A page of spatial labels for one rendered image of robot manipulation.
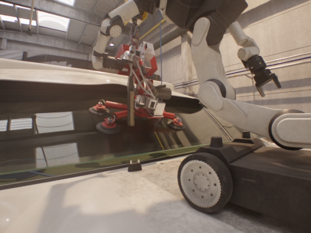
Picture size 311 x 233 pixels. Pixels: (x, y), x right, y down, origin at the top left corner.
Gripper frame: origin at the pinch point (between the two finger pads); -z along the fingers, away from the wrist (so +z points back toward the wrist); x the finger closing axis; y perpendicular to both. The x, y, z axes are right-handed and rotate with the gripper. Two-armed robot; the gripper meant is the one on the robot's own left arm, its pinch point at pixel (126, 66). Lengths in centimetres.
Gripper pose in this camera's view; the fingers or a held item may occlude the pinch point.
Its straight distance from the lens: 126.6
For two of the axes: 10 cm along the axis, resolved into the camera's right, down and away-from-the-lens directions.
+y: -1.7, -9.5, 2.6
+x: 5.4, -3.1, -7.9
